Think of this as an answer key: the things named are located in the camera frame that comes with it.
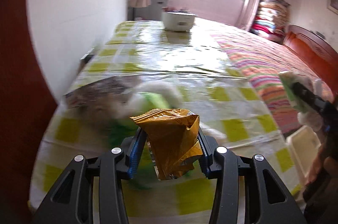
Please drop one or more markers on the cream plastic trash bin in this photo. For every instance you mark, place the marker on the cream plastic trash bin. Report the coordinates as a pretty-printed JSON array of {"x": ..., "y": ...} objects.
[{"x": 303, "y": 146}]

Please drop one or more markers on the green checkered tablecloth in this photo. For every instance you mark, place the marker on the green checkered tablecloth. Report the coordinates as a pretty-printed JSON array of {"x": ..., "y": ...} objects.
[{"x": 207, "y": 83}]

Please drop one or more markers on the framed wall picture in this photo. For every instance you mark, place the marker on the framed wall picture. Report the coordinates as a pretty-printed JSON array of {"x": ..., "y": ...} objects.
[{"x": 333, "y": 6}]

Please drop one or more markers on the person's right hand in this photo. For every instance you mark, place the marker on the person's right hand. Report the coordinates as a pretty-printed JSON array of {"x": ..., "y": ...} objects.
[{"x": 322, "y": 162}]

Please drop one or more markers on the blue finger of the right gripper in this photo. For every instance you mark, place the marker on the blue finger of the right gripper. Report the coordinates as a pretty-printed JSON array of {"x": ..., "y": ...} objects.
[{"x": 312, "y": 100}]

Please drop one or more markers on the printed magazine on table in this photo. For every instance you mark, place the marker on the printed magazine on table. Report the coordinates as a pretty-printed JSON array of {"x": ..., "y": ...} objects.
[{"x": 116, "y": 87}]

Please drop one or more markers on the striped pink bed sheet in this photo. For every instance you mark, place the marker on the striped pink bed sheet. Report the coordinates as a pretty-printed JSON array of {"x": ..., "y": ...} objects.
[{"x": 260, "y": 61}]

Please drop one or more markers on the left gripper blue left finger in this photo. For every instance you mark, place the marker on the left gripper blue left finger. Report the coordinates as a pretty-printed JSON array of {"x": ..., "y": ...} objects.
[{"x": 70, "y": 199}]

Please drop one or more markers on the white box on table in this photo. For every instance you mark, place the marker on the white box on table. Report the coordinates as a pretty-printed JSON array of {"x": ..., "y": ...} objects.
[{"x": 178, "y": 21}]

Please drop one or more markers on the golden foil snack bag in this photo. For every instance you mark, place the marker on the golden foil snack bag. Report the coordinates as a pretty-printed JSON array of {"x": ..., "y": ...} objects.
[{"x": 173, "y": 138}]

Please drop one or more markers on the red wooden headboard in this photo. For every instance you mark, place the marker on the red wooden headboard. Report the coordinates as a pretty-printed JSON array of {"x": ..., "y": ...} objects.
[{"x": 314, "y": 51}]

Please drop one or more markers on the white washing machine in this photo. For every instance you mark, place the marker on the white washing machine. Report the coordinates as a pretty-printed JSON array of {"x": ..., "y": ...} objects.
[{"x": 151, "y": 12}]

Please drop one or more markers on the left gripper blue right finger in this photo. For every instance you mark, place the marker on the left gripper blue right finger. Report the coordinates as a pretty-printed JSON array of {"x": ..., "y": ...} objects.
[{"x": 267, "y": 199}]

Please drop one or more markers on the stack of folded quilts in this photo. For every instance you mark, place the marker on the stack of folded quilts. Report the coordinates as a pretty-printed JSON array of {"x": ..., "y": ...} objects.
[{"x": 271, "y": 19}]

